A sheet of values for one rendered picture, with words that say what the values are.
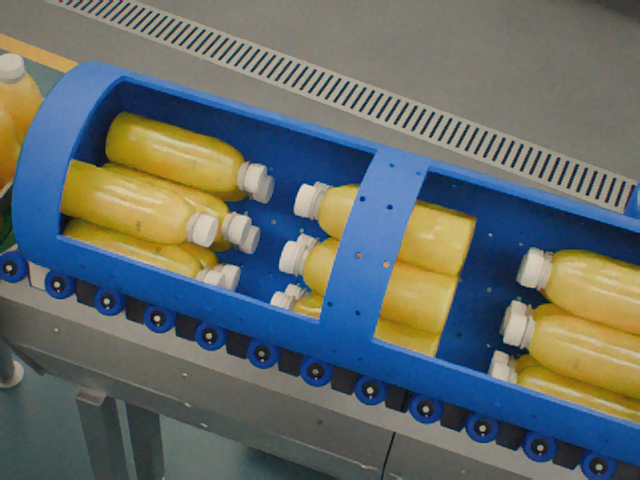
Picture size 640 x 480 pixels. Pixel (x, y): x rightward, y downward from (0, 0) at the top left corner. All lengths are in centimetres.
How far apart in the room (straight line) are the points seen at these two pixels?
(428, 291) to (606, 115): 220
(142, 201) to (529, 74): 230
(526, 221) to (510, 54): 214
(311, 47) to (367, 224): 223
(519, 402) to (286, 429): 37
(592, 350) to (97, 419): 88
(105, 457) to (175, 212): 72
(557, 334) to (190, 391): 53
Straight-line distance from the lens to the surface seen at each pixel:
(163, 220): 117
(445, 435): 127
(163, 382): 137
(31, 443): 233
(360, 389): 124
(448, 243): 110
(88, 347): 139
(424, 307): 111
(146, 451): 204
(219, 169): 123
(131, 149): 126
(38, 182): 118
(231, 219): 124
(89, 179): 121
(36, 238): 121
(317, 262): 113
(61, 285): 134
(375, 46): 330
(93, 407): 163
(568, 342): 112
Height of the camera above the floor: 201
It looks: 49 degrees down
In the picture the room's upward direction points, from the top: 7 degrees clockwise
